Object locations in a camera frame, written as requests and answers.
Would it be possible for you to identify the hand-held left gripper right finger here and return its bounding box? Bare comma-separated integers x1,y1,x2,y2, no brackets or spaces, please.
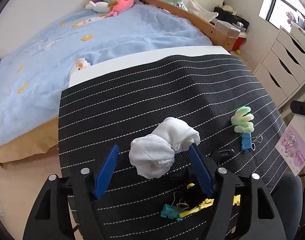
188,144,287,240

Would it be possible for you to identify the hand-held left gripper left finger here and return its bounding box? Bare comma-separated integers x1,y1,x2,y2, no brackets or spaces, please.
23,144,120,240

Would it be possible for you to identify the white tissue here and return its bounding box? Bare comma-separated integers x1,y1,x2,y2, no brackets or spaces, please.
129,117,200,180

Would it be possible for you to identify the teal binder clip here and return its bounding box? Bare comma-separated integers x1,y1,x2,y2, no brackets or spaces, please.
160,192,190,222

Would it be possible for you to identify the blue binder clip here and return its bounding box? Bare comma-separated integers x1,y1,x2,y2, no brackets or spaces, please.
241,132,263,152

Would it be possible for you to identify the green fuzzy hand-shaped toy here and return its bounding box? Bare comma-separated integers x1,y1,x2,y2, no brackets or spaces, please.
231,107,255,134

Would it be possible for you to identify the black white-striped mesh mat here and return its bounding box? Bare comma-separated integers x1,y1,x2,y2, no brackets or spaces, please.
58,54,288,240

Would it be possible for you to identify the tan bed sheet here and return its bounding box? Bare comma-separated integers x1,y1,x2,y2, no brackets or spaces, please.
0,116,60,169

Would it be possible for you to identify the person's leg in dark pants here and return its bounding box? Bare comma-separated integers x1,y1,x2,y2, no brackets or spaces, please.
271,172,303,240

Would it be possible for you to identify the purple printed card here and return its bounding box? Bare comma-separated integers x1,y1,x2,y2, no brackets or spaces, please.
275,125,305,177

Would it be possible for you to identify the light blue printed blanket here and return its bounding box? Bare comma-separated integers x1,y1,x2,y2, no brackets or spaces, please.
0,4,213,150

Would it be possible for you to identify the red box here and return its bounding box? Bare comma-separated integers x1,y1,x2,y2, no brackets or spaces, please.
233,36,245,52

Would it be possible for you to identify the white drawer cabinet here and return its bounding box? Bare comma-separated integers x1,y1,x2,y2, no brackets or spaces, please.
253,26,305,99

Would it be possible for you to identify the silver box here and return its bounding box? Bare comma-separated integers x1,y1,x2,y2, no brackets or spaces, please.
214,20,240,39

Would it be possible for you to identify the black bag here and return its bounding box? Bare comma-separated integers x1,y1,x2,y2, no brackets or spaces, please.
214,6,250,30

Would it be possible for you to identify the white sheer fabric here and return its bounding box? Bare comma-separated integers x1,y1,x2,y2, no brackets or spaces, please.
188,0,218,22

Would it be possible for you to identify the white plush toy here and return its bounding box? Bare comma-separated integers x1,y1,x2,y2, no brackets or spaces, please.
85,1,110,13

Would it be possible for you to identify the pink fish plush toy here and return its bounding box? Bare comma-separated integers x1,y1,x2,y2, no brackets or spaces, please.
106,0,135,18

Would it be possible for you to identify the window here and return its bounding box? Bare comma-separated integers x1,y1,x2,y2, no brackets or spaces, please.
259,0,305,29

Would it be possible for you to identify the wooden bed frame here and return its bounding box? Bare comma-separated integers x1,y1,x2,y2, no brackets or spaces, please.
139,0,234,53

